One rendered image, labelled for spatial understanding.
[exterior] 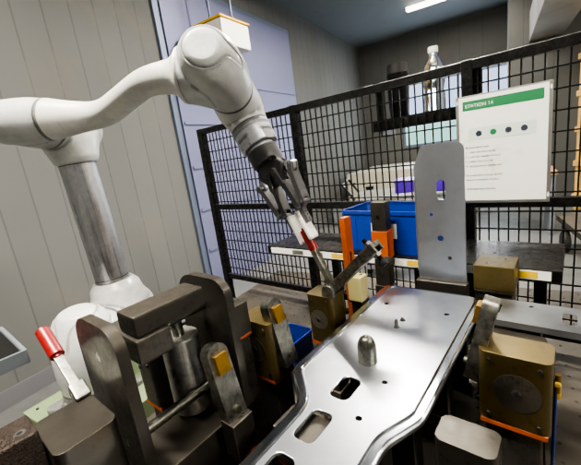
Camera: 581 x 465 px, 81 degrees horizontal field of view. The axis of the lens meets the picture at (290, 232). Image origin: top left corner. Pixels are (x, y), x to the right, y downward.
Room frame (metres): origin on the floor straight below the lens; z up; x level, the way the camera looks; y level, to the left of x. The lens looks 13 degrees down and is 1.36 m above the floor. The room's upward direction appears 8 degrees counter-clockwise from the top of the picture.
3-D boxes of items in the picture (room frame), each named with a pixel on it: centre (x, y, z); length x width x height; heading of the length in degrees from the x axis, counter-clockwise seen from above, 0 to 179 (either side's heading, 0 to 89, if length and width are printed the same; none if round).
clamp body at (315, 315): (0.73, -0.05, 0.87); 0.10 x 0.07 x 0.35; 49
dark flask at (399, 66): (1.24, -0.44, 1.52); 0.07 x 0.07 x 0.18
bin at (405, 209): (1.05, -0.34, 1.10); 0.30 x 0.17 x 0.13; 44
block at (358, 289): (0.75, -0.14, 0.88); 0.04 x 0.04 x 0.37; 49
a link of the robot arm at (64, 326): (0.88, 0.61, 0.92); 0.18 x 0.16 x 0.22; 173
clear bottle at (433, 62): (1.17, -0.53, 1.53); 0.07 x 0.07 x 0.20
